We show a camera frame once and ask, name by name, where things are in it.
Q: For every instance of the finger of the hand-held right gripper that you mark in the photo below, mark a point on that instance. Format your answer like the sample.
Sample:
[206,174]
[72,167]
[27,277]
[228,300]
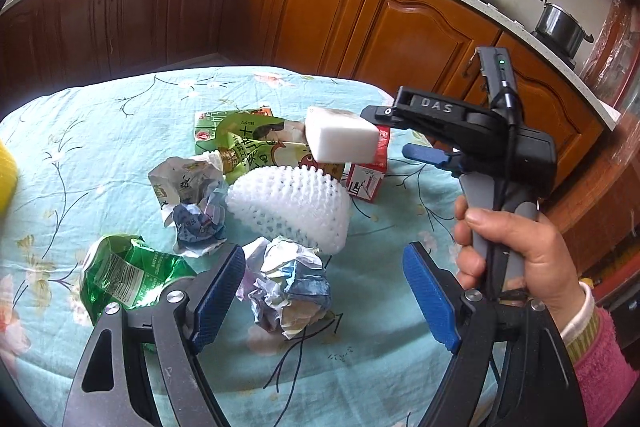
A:
[425,156]
[440,109]

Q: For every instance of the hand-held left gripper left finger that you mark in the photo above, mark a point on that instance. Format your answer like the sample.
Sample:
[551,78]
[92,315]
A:
[220,294]

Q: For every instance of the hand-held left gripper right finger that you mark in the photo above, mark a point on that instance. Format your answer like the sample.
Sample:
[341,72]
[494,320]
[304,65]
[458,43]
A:
[430,294]

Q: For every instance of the white foam block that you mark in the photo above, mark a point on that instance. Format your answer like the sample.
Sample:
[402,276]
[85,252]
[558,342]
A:
[340,137]

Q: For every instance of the white foam fruit net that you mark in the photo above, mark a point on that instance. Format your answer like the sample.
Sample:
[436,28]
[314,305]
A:
[290,202]

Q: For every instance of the yellow packet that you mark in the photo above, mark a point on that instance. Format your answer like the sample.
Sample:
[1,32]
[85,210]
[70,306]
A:
[6,177]

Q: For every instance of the person's right forearm pink sleeve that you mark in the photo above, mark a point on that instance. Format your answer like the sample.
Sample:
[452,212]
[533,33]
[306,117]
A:
[610,367]

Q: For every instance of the person's right hand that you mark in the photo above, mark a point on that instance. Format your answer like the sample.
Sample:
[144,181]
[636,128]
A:
[545,252]

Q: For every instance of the red and white carton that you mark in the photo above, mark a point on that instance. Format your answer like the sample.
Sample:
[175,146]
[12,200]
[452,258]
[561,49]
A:
[367,179]

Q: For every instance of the crumpled white and blue wrapper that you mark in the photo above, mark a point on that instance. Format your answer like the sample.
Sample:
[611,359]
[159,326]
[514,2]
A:
[285,287]

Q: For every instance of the crumpled blue paper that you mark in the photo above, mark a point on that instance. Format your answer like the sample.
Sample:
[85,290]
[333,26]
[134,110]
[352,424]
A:
[196,224]

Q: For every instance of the crumpled green packet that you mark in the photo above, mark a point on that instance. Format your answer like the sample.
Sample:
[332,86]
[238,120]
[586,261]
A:
[120,272]

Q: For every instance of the steel cooking pot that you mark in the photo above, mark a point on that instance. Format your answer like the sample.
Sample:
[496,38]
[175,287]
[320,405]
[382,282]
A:
[560,24]

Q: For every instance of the clear plastic bag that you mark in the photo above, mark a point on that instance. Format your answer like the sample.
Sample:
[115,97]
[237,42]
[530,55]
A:
[620,52]

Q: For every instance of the wooden base cabinets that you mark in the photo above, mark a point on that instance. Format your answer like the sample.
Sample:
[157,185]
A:
[320,7]

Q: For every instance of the floral light blue tablecloth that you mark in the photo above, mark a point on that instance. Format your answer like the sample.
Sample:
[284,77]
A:
[100,147]

